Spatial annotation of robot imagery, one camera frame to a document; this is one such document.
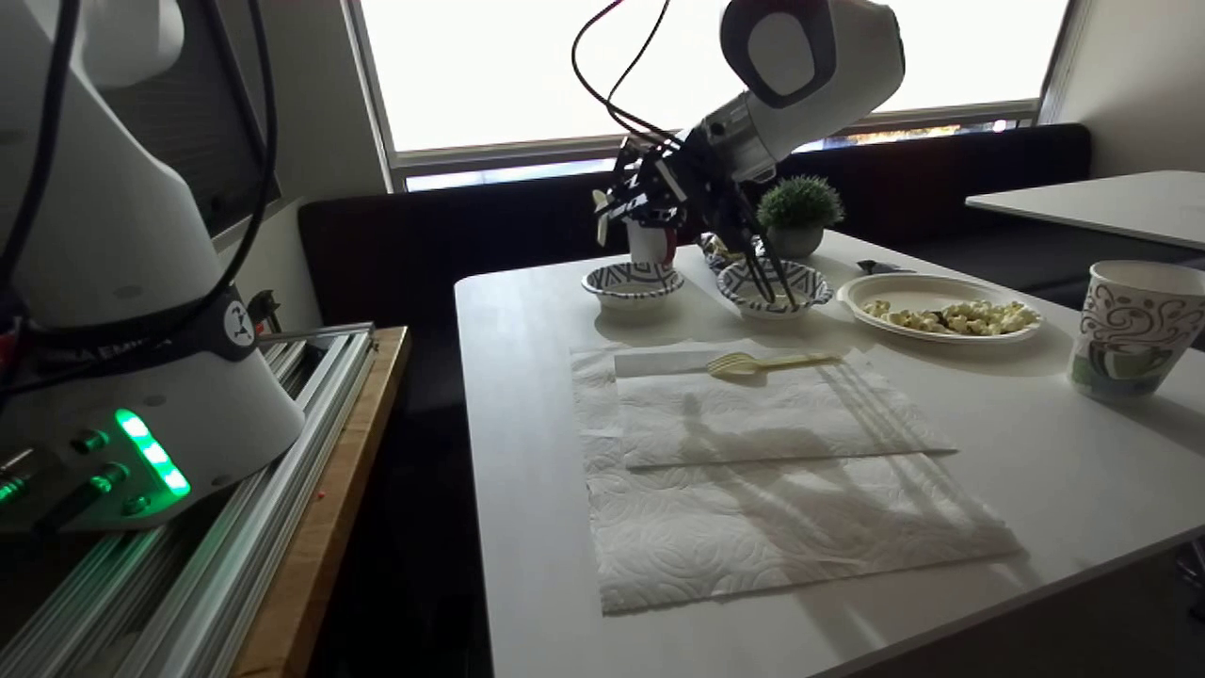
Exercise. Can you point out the white side table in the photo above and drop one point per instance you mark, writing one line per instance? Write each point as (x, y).
(1106, 209)

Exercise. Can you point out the large round green plant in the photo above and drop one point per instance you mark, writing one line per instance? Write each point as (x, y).
(800, 209)

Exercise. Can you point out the popcorn and chocolate pile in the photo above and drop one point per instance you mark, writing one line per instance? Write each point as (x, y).
(955, 317)

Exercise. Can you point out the black bench seat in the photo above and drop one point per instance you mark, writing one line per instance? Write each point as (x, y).
(437, 250)

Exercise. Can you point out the clear plastic cutlery wrapper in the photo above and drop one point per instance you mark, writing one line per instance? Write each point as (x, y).
(663, 360)

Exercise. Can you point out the bright window with frame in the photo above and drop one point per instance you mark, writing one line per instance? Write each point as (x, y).
(529, 61)

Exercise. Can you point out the wooden robot platform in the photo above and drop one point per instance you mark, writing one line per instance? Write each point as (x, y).
(326, 530)

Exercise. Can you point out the red and white mug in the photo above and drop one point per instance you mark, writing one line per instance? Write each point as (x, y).
(651, 246)

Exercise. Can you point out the blue patterned bowl with popcorn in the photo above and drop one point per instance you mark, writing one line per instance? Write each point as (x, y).
(736, 290)

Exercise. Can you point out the patterned paper cup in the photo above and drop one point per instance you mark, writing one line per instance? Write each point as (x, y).
(1130, 324)

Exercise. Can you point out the aluminium frame rails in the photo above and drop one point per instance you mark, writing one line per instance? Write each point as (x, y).
(163, 590)

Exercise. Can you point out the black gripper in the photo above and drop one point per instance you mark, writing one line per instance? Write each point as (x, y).
(716, 188)

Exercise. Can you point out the white plate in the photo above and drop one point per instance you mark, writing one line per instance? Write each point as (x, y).
(942, 331)

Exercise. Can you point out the empty blue patterned bowl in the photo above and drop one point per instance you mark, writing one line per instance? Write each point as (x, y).
(635, 286)

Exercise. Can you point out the white embossed paper towel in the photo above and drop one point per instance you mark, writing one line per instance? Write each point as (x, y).
(779, 540)
(756, 414)

